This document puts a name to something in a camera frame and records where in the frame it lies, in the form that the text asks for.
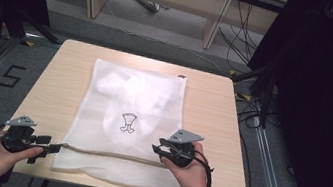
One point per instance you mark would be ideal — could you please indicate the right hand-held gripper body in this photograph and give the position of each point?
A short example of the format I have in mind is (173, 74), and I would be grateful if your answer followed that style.
(180, 153)

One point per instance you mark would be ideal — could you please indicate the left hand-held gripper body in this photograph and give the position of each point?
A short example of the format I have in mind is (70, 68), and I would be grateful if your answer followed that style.
(17, 139)

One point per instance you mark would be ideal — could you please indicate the white mesh laundry bag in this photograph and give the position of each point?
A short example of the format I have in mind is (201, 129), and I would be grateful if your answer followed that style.
(102, 164)

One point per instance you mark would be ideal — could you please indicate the person's right hand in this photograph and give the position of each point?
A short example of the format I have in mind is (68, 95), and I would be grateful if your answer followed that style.
(193, 178)

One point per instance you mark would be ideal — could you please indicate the white garment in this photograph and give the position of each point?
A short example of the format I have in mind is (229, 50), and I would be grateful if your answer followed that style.
(134, 91)

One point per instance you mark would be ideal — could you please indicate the grey bag tab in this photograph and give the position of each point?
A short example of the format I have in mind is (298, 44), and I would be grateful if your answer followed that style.
(182, 76)

